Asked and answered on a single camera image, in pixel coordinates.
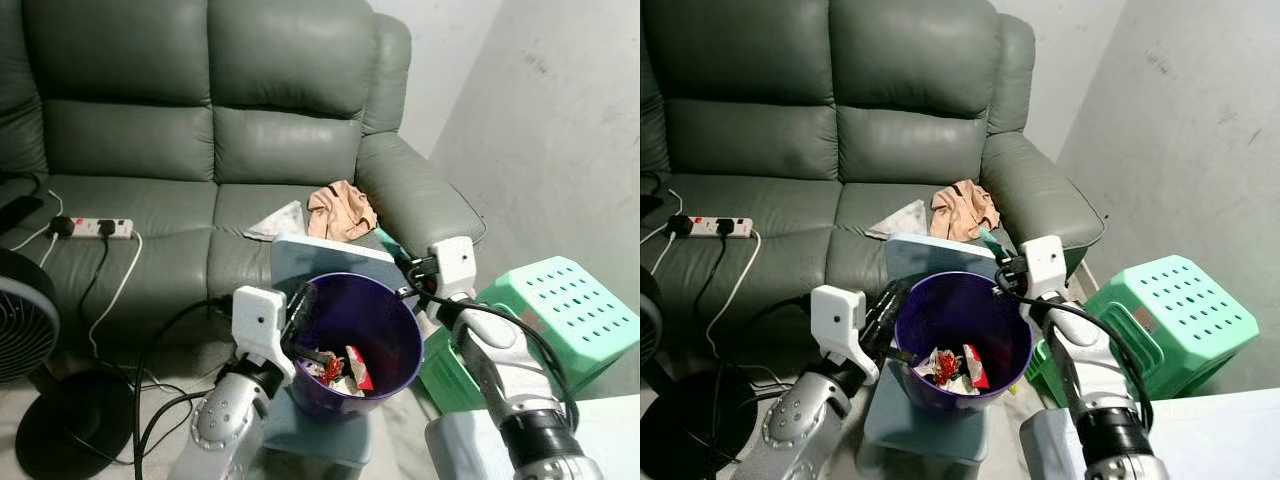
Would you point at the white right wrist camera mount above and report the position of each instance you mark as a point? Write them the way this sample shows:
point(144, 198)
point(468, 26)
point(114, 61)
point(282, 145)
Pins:
point(1045, 262)
point(455, 262)

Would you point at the white grey folded paper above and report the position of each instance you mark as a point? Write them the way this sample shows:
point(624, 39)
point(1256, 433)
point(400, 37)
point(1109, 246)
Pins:
point(280, 225)
point(905, 222)

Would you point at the red white snack wrapper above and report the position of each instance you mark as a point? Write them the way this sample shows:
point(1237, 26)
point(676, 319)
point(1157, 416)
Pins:
point(358, 372)
point(975, 370)

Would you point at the light blue stool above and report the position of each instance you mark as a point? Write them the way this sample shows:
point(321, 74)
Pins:
point(930, 255)
point(320, 260)

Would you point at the black flat device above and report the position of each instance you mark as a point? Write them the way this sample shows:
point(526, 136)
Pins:
point(15, 212)

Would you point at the black floor fan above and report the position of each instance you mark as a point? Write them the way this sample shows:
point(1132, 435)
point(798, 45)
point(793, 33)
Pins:
point(70, 420)
point(690, 425)

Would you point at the crumpled red wrapper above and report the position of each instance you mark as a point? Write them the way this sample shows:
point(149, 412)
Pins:
point(943, 370)
point(330, 370)

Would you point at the white power strip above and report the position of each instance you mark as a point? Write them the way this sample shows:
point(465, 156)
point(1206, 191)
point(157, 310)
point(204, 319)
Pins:
point(88, 228)
point(708, 228)

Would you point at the crumpled white paper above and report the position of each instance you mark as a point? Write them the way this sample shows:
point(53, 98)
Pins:
point(345, 387)
point(955, 386)

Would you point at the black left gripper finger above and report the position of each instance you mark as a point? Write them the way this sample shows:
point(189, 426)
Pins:
point(898, 302)
point(309, 302)
point(315, 355)
point(905, 356)

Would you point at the grey-green leather sofa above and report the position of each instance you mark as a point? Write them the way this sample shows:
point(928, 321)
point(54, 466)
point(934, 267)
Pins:
point(280, 60)
point(900, 60)

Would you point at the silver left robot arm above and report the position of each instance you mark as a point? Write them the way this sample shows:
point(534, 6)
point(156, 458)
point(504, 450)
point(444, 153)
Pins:
point(800, 420)
point(225, 420)

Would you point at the green perforated plastic stool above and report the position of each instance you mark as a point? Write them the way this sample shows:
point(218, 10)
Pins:
point(560, 300)
point(1170, 300)

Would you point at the beige crumpled cloth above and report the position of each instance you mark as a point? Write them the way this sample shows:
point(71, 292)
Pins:
point(962, 215)
point(340, 215)

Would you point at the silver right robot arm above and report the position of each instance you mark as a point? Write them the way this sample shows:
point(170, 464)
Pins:
point(510, 370)
point(1085, 370)

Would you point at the white table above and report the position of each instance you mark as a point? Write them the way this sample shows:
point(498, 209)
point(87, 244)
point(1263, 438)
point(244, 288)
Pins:
point(610, 440)
point(1230, 440)

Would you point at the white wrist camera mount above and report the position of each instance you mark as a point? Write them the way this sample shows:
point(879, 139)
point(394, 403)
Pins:
point(838, 320)
point(258, 320)
point(1045, 262)
point(455, 262)

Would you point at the purple plastic rubbish bin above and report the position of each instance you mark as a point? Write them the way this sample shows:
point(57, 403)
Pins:
point(1000, 330)
point(385, 330)

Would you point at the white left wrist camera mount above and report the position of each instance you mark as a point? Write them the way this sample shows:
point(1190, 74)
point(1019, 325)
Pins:
point(838, 320)
point(258, 320)

